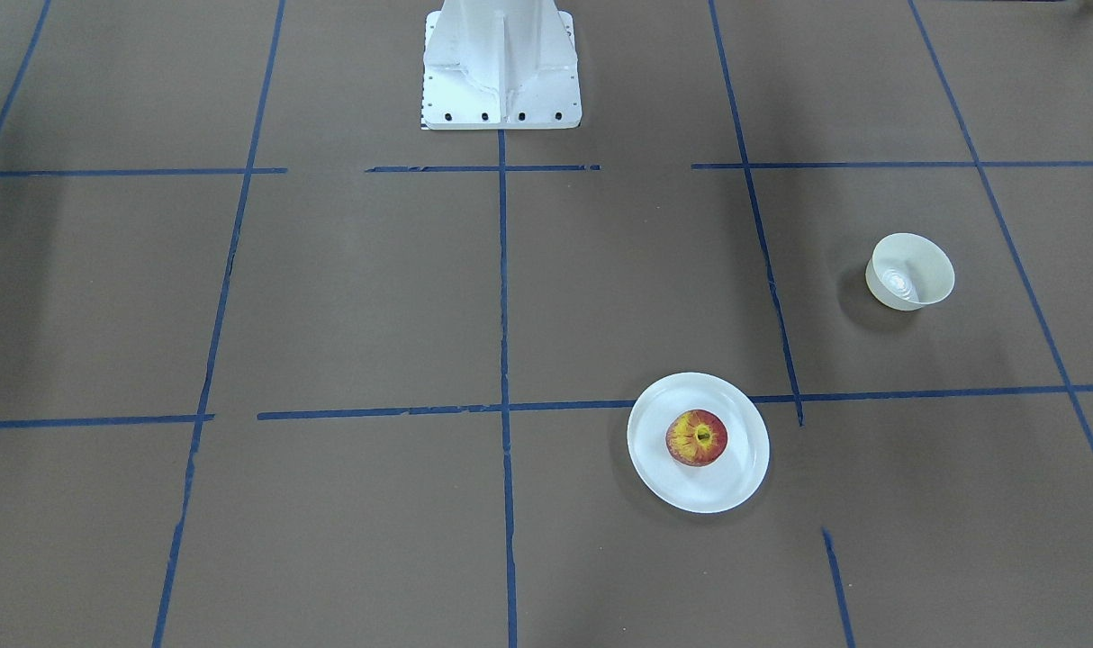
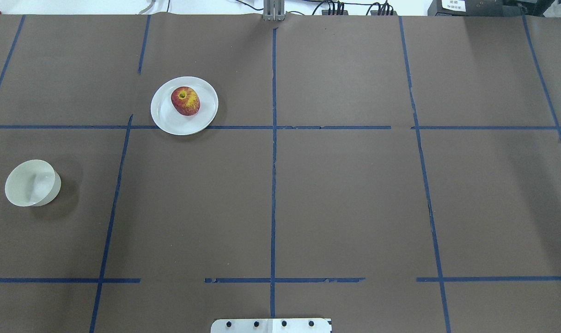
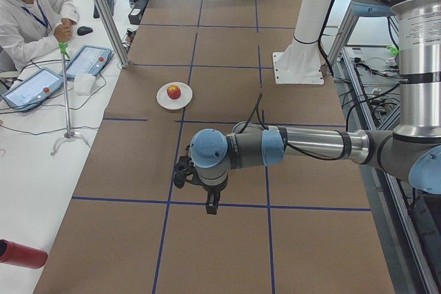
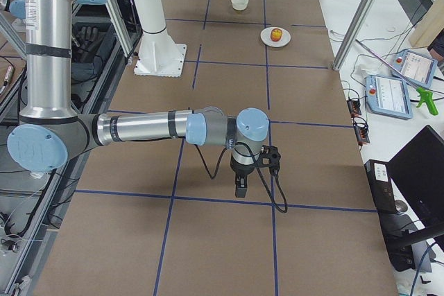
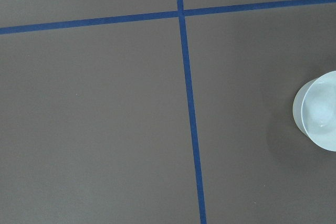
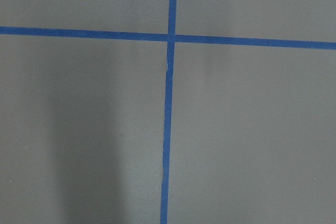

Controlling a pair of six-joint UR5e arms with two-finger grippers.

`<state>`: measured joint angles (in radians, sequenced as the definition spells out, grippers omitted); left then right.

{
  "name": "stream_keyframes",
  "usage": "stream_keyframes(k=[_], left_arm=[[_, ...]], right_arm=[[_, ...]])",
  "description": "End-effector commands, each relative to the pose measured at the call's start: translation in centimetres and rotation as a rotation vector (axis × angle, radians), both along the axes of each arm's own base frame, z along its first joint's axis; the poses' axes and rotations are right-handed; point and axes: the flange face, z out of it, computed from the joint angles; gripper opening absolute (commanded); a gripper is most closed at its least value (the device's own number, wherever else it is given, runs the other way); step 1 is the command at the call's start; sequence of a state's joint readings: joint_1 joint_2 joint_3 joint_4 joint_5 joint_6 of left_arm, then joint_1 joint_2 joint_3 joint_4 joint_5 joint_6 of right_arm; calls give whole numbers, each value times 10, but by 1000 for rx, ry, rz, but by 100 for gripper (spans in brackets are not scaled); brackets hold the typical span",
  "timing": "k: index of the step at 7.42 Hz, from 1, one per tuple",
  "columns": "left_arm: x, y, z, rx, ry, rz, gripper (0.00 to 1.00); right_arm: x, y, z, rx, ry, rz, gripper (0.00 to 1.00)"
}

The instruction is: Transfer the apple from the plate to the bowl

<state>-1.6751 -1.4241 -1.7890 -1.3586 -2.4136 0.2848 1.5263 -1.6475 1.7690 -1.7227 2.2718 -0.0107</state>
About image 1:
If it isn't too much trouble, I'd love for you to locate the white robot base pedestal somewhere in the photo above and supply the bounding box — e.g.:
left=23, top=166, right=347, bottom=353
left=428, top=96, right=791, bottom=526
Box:
left=420, top=1, right=583, bottom=131

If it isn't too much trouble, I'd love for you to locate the red yellow apple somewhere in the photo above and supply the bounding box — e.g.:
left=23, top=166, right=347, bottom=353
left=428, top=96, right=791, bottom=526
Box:
left=665, top=409, right=730, bottom=468

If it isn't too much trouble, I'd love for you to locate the white round plate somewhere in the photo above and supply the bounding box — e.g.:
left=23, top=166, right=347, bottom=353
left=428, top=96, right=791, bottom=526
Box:
left=628, top=373, right=772, bottom=514

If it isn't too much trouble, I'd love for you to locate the small white bowl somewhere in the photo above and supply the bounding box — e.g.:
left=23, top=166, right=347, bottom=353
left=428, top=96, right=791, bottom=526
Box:
left=863, top=232, right=955, bottom=311

